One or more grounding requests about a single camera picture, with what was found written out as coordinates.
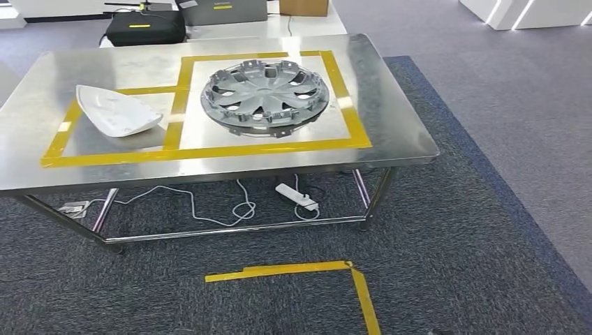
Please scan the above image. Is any white curved car part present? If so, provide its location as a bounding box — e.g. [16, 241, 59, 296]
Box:
[75, 84, 164, 138]

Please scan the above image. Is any steel workbench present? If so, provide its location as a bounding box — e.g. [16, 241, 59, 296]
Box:
[0, 33, 441, 255]

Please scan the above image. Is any white power strip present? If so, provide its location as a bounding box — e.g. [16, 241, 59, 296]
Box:
[275, 183, 320, 212]

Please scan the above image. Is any grey wheel hubcap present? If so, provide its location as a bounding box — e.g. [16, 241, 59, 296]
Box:
[200, 59, 331, 139]

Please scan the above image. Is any yellow floor tape outline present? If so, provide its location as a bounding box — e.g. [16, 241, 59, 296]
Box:
[205, 260, 383, 335]

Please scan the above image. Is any white desk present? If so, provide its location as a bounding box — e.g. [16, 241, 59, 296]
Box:
[98, 4, 348, 49]

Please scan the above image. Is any cardboard box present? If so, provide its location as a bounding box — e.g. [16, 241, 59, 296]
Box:
[279, 0, 330, 17]

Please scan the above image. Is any grey case yellow label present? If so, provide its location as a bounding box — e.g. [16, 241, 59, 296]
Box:
[175, 0, 269, 27]

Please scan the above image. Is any black case yellow label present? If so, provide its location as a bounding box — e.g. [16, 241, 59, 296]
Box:
[105, 10, 187, 47]

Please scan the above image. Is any black rod yellow clip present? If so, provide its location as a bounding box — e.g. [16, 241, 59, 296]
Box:
[103, 0, 175, 15]

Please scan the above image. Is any white lit plinth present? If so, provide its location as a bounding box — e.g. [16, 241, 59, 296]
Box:
[510, 0, 592, 29]
[460, 0, 515, 31]

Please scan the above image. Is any white board panel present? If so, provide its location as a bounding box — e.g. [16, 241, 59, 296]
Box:
[0, 60, 20, 107]

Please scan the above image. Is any short white looped cable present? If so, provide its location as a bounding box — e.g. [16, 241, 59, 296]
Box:
[294, 173, 321, 222]

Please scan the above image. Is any large yellow tape frame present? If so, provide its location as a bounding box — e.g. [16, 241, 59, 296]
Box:
[164, 50, 373, 157]

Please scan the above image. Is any long white cable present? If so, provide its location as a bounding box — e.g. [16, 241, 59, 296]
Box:
[76, 179, 257, 228]

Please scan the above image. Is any small yellow tape frame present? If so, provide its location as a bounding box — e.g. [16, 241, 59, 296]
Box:
[40, 85, 191, 168]

